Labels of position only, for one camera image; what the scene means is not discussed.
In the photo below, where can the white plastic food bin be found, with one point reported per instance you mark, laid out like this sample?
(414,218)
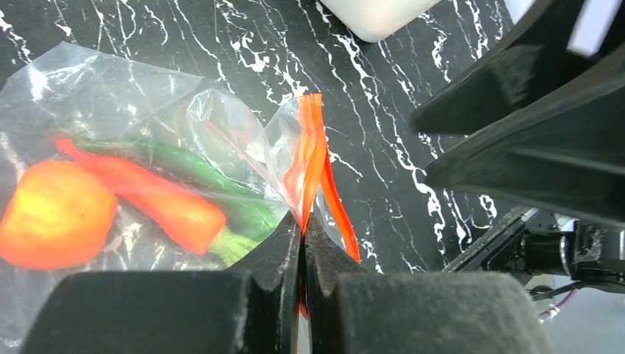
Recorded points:
(374,20)

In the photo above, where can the green toy cucumber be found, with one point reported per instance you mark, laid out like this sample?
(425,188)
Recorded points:
(245,208)

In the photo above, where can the orange toy fruit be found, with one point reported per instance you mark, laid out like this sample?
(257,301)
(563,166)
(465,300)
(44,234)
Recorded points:
(58,217)

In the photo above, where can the clear zip bag orange zipper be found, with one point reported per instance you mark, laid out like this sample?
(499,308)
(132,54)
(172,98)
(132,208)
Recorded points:
(73,92)

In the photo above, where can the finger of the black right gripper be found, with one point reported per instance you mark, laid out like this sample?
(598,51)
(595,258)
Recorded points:
(565,155)
(529,62)

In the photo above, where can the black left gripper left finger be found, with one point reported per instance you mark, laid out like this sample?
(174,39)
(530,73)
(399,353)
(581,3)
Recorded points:
(251,307)

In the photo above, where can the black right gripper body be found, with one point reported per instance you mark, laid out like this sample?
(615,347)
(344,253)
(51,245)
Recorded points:
(529,242)

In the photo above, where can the orange toy carrot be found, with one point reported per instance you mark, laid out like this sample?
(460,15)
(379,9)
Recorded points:
(189,220)

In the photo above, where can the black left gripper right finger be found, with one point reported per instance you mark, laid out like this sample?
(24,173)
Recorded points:
(353,310)

